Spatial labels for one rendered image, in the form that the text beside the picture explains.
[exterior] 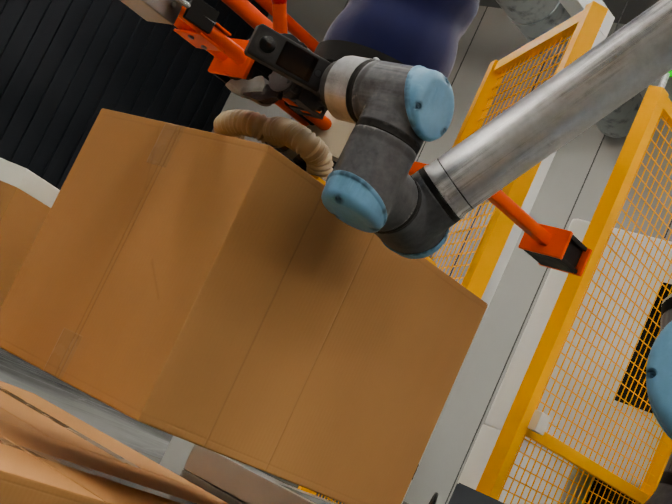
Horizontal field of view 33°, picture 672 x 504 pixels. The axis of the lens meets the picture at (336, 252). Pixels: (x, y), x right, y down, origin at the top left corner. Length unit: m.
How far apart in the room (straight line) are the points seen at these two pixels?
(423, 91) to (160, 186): 0.42
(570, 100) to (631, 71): 0.09
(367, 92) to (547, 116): 0.24
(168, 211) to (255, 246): 0.14
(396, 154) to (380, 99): 0.08
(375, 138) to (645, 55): 0.37
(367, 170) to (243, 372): 0.34
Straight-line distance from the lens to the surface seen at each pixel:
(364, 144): 1.46
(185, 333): 1.51
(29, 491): 1.44
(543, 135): 1.56
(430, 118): 1.48
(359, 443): 1.81
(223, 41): 1.66
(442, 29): 1.90
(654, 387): 1.19
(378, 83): 1.50
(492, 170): 1.56
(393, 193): 1.47
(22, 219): 3.07
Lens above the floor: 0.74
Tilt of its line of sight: 8 degrees up
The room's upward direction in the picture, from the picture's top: 25 degrees clockwise
